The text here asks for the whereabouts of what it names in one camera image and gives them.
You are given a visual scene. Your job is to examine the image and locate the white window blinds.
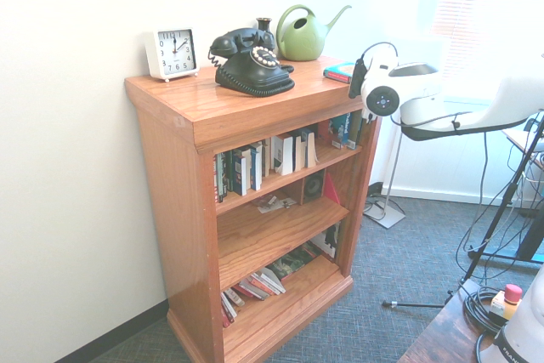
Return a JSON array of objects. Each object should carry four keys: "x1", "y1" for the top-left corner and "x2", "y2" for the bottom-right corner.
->
[{"x1": 428, "y1": 0, "x2": 544, "y2": 83}]

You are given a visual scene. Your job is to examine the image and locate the black rotary telephone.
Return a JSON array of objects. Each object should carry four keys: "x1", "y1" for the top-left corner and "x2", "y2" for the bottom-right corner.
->
[{"x1": 207, "y1": 27, "x2": 297, "y2": 99}]

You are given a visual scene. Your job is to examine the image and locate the white book black figures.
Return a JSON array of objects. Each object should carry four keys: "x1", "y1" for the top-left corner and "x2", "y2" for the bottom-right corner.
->
[{"x1": 308, "y1": 221, "x2": 343, "y2": 263}]

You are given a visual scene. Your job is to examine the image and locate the black camera tripod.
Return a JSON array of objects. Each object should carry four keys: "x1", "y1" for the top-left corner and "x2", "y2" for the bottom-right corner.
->
[{"x1": 381, "y1": 110, "x2": 544, "y2": 311}]

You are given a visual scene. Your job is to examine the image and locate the black coiled cable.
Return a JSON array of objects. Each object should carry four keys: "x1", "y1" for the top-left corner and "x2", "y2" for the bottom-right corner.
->
[{"x1": 462, "y1": 286, "x2": 513, "y2": 363}]

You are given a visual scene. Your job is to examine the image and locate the dark camouflage cover book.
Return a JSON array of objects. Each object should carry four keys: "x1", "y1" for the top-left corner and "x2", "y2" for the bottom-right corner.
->
[{"x1": 266, "y1": 247, "x2": 323, "y2": 282}]

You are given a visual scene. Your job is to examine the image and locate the white upright book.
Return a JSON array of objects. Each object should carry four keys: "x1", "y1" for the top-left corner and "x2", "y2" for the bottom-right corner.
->
[{"x1": 271, "y1": 135, "x2": 295, "y2": 176}]

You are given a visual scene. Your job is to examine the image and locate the loose papers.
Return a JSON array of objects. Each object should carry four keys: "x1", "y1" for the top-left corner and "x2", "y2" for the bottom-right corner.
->
[{"x1": 256, "y1": 194, "x2": 299, "y2": 214}]

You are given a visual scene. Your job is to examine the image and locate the books on bottom shelf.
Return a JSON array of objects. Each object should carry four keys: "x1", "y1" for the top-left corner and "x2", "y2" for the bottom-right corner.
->
[{"x1": 256, "y1": 267, "x2": 287, "y2": 296}]

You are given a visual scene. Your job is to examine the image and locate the grey white book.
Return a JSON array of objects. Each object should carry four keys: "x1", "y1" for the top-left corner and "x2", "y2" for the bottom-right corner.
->
[{"x1": 219, "y1": 288, "x2": 240, "y2": 330}]

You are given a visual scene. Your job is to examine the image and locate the desk with black leg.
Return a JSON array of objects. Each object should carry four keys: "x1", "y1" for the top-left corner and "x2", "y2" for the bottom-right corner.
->
[{"x1": 467, "y1": 122, "x2": 544, "y2": 262}]

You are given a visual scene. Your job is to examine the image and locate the upright paperback book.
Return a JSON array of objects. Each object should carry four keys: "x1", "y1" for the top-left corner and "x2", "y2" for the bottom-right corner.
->
[
  {"x1": 247, "y1": 145, "x2": 264, "y2": 192},
  {"x1": 292, "y1": 135, "x2": 308, "y2": 172},
  {"x1": 260, "y1": 139, "x2": 274, "y2": 179},
  {"x1": 232, "y1": 152, "x2": 249, "y2": 197},
  {"x1": 220, "y1": 150, "x2": 235, "y2": 195}
]

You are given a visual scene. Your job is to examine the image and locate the dark wooden table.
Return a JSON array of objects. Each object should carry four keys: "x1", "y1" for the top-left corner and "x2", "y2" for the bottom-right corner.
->
[{"x1": 397, "y1": 280, "x2": 511, "y2": 363}]

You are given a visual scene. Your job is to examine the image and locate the red spine book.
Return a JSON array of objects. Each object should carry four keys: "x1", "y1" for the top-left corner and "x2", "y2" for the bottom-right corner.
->
[{"x1": 231, "y1": 280, "x2": 273, "y2": 302}]

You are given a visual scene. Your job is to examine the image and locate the grey metal floor stand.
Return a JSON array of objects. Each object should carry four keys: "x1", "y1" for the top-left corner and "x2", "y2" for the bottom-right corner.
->
[{"x1": 362, "y1": 122, "x2": 408, "y2": 231}]

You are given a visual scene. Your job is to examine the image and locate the green plastic watering can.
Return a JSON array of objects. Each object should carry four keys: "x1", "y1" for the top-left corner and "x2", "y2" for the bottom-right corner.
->
[{"x1": 275, "y1": 4, "x2": 353, "y2": 62}]

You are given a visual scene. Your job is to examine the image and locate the red triangular folder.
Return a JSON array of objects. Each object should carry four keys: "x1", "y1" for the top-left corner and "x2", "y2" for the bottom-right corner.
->
[{"x1": 322, "y1": 173, "x2": 342, "y2": 207}]

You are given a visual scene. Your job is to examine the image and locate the wooden bookshelf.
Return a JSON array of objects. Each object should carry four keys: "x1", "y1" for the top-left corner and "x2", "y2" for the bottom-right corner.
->
[{"x1": 124, "y1": 55, "x2": 383, "y2": 363}]

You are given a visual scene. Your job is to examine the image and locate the red white cover book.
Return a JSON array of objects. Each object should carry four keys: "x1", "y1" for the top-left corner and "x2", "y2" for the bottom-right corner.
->
[{"x1": 317, "y1": 118, "x2": 346, "y2": 150}]

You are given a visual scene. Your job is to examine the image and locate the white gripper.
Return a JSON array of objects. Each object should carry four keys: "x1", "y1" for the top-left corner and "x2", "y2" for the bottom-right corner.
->
[{"x1": 363, "y1": 43, "x2": 400, "y2": 83}]

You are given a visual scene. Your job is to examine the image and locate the blue travel guide book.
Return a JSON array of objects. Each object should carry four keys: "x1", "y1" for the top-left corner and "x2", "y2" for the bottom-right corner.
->
[{"x1": 339, "y1": 111, "x2": 364, "y2": 150}]

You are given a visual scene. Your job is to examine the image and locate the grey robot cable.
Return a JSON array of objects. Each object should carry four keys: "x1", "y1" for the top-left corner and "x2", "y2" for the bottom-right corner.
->
[{"x1": 455, "y1": 128, "x2": 518, "y2": 256}]

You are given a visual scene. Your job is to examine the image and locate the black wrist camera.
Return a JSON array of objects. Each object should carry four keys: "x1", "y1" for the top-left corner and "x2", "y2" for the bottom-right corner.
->
[{"x1": 348, "y1": 58, "x2": 370, "y2": 100}]

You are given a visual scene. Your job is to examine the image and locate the black ceramic vase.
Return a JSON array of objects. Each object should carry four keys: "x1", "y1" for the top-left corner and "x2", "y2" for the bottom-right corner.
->
[{"x1": 255, "y1": 16, "x2": 275, "y2": 48}]

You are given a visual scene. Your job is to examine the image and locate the red emergency stop button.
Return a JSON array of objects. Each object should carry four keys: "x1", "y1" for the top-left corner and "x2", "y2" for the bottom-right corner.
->
[{"x1": 490, "y1": 283, "x2": 524, "y2": 322}]

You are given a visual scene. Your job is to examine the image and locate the white square alarm clock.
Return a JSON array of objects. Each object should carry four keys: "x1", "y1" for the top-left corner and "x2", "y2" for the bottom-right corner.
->
[{"x1": 144, "y1": 26, "x2": 201, "y2": 83}]

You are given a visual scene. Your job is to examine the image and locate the teal orange paperback book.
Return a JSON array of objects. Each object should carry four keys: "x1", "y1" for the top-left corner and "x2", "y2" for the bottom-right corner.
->
[{"x1": 322, "y1": 62, "x2": 359, "y2": 85}]

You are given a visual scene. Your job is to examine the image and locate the wooden box speaker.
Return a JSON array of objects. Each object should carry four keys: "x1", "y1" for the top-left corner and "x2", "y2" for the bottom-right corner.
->
[{"x1": 300, "y1": 168, "x2": 327, "y2": 206}]

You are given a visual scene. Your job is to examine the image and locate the black camera cable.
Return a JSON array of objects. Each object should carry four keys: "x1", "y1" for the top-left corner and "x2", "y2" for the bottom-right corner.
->
[{"x1": 360, "y1": 41, "x2": 535, "y2": 144}]

